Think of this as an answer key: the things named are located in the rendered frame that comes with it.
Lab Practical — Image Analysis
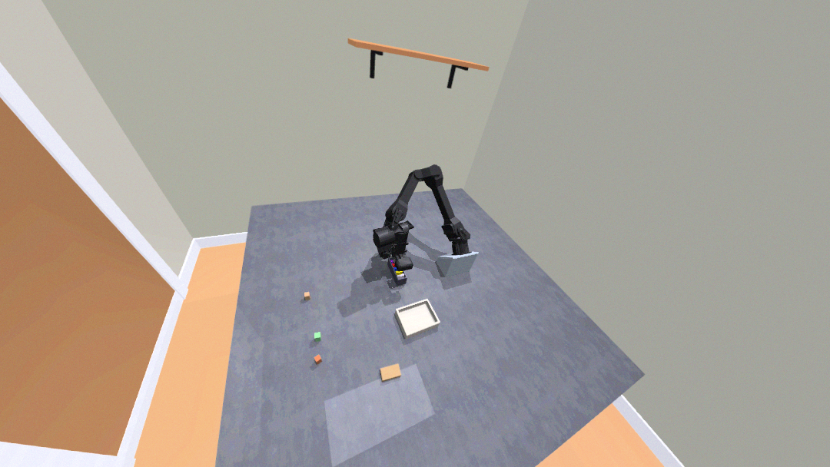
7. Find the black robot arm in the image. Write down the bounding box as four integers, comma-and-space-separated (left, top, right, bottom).
373, 164, 472, 259

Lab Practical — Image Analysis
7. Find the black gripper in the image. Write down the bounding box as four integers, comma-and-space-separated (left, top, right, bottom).
391, 241, 413, 272

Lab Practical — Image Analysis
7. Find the tan rectangular block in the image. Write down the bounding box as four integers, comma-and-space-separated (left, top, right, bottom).
380, 364, 401, 382

